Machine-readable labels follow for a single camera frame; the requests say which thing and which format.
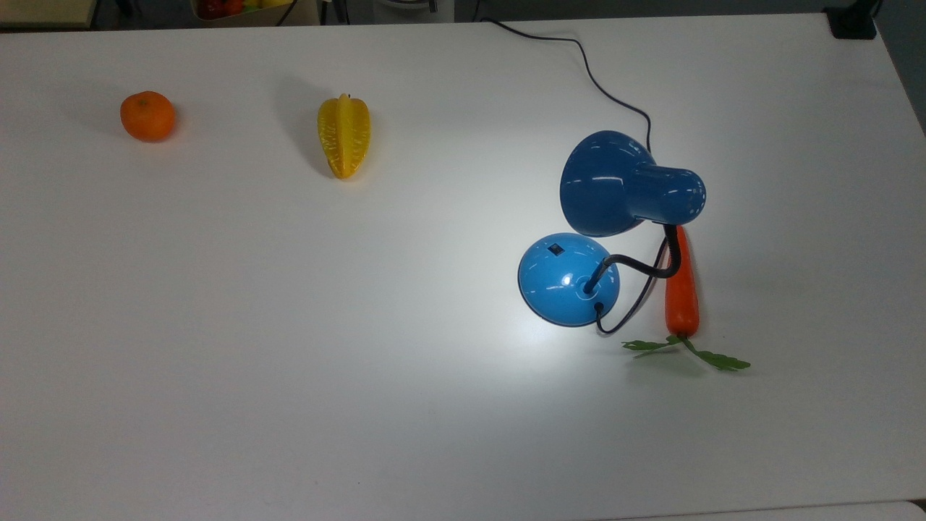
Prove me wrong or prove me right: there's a black corner clamp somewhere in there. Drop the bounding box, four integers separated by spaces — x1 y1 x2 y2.
823 0 882 41

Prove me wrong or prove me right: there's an orange toy carrot with leaves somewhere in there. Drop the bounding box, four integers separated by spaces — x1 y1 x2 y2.
622 224 752 373

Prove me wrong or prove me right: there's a bowl of toy fruit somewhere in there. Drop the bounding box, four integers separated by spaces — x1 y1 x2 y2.
190 0 321 27

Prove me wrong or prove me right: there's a wooden board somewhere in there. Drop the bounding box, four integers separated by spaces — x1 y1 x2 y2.
0 0 100 30

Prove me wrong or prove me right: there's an orange toy tangerine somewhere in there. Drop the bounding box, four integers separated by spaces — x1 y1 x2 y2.
119 90 177 143

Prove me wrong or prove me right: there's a blue desk lamp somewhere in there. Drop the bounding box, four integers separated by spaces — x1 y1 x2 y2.
517 129 708 328

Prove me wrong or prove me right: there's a dark lamp power cable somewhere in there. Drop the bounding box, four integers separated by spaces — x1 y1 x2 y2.
480 17 670 335

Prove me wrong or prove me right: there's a yellow toy starfruit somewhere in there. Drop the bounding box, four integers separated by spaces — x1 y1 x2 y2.
317 93 372 182

